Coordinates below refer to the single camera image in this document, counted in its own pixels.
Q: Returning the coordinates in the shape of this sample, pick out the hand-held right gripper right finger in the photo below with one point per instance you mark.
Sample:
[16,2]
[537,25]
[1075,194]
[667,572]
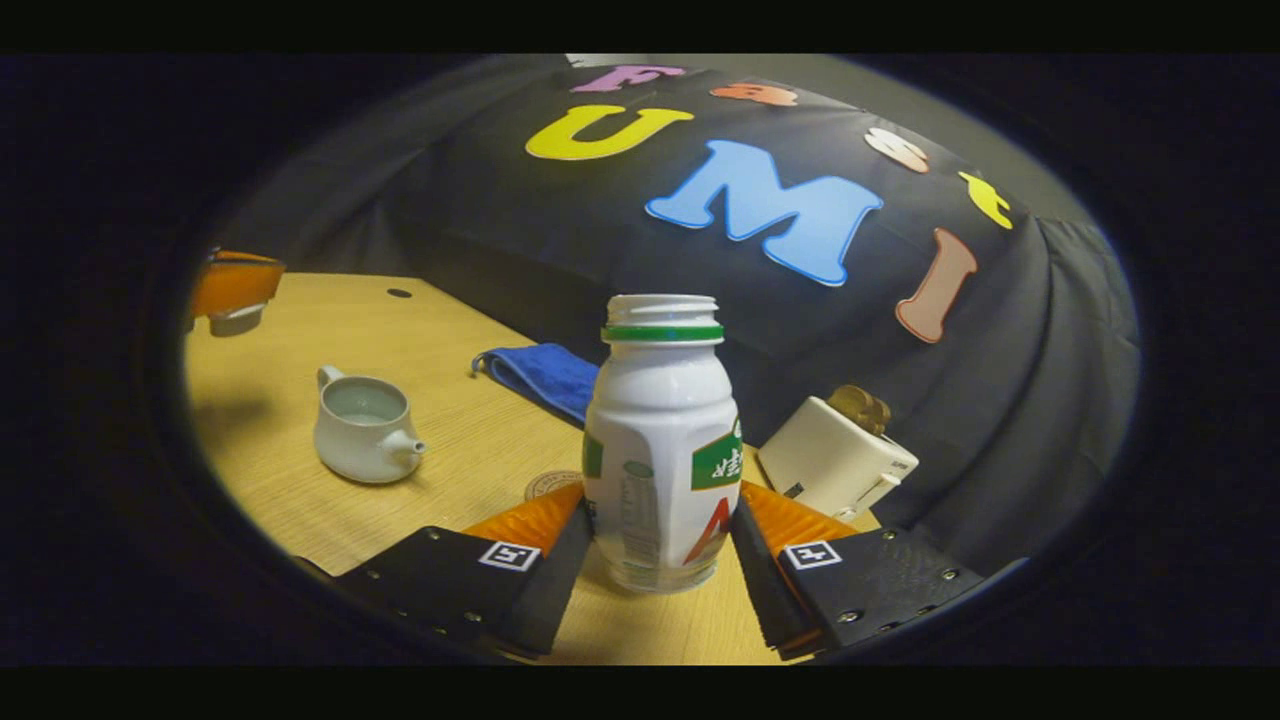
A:
[765,580]

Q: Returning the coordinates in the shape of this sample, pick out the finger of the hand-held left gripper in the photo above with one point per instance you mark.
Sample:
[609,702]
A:
[235,285]

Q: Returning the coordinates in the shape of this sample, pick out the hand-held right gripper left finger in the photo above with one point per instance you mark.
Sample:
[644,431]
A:
[565,580]

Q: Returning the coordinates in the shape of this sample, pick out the white plastic water bottle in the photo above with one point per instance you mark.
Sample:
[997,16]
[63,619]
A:
[655,430]

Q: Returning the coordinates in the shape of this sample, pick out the white ceramic teacup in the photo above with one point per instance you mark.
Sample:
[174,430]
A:
[360,445]

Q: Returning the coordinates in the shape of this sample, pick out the white toaster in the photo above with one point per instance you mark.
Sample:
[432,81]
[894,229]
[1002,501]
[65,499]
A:
[830,460]

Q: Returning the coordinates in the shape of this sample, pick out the brown bread slice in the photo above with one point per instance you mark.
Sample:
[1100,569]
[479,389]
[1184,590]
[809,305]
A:
[848,403]
[876,412]

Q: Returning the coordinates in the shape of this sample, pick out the blue towel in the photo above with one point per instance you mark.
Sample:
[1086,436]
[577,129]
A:
[545,375]

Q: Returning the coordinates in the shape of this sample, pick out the black backdrop cloth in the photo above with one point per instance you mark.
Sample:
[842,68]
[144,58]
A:
[1000,400]

